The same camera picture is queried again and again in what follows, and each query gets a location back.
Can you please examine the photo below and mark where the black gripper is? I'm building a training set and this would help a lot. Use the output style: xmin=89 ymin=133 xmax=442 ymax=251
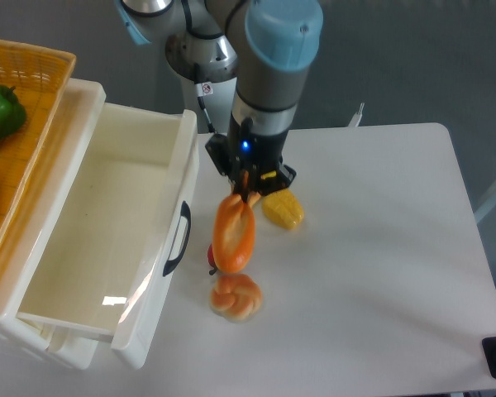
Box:
xmin=205 ymin=117 xmax=297 ymax=203

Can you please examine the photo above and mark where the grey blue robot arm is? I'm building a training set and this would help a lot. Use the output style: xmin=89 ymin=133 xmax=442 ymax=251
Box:
xmin=116 ymin=1 xmax=323 ymax=201

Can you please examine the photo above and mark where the round knotted bread roll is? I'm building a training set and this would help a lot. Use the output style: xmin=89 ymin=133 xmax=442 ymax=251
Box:
xmin=209 ymin=274 xmax=264 ymax=323

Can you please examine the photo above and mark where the open white drawer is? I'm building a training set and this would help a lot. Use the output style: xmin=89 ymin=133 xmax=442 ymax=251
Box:
xmin=18 ymin=103 xmax=198 ymax=369

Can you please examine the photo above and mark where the white drawer cabinet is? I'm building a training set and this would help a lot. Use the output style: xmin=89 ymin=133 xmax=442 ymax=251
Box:
xmin=0 ymin=79 xmax=106 ymax=369

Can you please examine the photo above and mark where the yellow corn piece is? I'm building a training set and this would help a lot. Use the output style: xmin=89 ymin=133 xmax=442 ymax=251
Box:
xmin=262 ymin=189 xmax=304 ymax=230

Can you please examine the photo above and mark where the red bell pepper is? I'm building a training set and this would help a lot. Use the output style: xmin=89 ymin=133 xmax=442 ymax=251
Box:
xmin=207 ymin=244 xmax=217 ymax=275

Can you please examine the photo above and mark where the orange woven basket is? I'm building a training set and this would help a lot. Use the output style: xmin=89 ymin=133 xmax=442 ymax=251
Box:
xmin=0 ymin=39 xmax=76 ymax=248

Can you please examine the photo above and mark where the green bell pepper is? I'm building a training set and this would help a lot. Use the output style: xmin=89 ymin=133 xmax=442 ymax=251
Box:
xmin=0 ymin=84 xmax=27 ymax=140

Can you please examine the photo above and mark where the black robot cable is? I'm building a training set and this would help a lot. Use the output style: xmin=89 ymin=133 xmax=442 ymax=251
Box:
xmin=193 ymin=61 xmax=217 ymax=134

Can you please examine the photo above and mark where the black drawer handle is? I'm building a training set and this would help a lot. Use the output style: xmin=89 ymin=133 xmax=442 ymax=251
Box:
xmin=162 ymin=200 xmax=192 ymax=277

